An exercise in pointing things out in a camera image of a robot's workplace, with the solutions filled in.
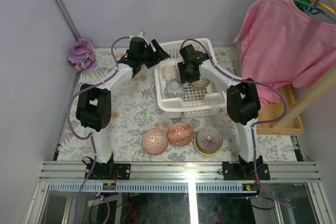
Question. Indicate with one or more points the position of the aluminium mounting rail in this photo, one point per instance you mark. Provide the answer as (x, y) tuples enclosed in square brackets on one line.
[(279, 172)]

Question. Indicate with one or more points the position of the purple striped bowl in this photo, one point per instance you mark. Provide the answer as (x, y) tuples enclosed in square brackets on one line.
[(209, 139)]

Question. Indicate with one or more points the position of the brown checker pattern bowl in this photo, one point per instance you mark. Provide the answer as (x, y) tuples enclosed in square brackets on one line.
[(201, 83)]

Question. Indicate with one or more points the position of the floral table mat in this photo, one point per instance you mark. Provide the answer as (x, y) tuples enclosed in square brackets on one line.
[(135, 111)]

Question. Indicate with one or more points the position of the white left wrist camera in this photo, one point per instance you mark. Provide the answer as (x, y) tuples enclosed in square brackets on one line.
[(141, 34)]

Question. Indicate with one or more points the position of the green clothes hanger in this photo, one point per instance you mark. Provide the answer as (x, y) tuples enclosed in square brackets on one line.
[(313, 7)]

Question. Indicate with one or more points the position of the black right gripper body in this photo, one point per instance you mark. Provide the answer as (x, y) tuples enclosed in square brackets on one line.
[(185, 73)]

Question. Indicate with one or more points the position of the pink t-shirt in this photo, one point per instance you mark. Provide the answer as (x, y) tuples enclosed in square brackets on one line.
[(281, 45)]

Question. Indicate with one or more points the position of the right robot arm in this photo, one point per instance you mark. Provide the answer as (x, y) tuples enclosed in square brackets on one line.
[(242, 99)]

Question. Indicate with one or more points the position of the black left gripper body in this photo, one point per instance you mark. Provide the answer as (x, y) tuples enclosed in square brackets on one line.
[(151, 53)]

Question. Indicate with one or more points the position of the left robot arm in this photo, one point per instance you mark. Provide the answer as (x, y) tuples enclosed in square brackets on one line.
[(94, 107)]

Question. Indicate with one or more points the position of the red eye pattern bowl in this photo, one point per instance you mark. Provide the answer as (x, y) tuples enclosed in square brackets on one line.
[(155, 141)]

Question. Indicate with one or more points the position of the yellow rimmed bottom bowl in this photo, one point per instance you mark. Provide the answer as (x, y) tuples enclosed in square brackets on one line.
[(205, 152)]

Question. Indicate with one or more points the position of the white plastic dish rack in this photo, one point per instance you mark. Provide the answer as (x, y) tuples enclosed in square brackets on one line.
[(195, 102)]

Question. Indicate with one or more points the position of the purple folded cloth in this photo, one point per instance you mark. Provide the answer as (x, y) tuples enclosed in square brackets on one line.
[(83, 56)]

